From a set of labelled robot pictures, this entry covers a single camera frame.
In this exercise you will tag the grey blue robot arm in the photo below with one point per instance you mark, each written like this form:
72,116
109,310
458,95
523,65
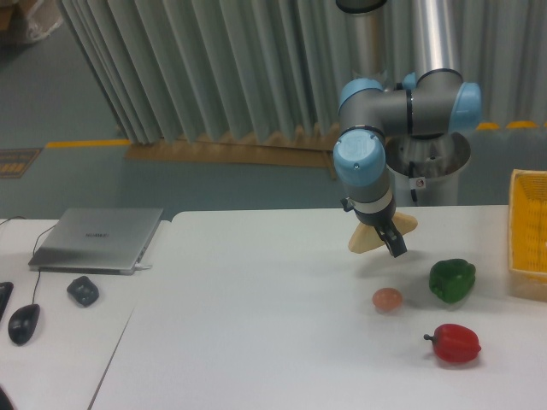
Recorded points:
431,101

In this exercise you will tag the black earbuds case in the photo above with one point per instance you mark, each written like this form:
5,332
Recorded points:
83,291

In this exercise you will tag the brown egg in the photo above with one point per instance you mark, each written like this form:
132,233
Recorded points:
387,299

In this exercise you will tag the plastic wrapped cardboard boxes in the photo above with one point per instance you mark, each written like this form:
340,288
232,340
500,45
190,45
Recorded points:
28,21

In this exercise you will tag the silver laptop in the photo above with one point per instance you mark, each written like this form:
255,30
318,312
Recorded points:
97,240

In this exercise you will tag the green bell pepper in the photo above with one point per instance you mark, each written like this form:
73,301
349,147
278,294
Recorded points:
451,280

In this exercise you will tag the yellow plastic basket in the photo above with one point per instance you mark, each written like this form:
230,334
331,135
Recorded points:
527,224

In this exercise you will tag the black computer mouse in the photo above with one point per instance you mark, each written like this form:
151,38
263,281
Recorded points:
23,323

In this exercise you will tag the triangular bread slice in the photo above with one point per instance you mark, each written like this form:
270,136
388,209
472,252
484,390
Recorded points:
365,237

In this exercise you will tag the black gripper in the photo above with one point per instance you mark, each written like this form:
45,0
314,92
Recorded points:
379,215

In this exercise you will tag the grey folding curtain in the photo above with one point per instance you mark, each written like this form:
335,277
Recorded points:
218,69

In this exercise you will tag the brown cardboard sheet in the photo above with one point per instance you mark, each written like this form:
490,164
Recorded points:
313,150

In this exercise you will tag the red bell pepper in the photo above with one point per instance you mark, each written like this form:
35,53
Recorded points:
454,344

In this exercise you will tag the white usb plug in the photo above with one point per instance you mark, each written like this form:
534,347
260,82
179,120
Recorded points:
141,267

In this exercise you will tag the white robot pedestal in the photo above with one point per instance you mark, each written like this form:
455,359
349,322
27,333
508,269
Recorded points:
426,172

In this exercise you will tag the black keyboard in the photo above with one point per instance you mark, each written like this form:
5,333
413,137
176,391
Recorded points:
6,289

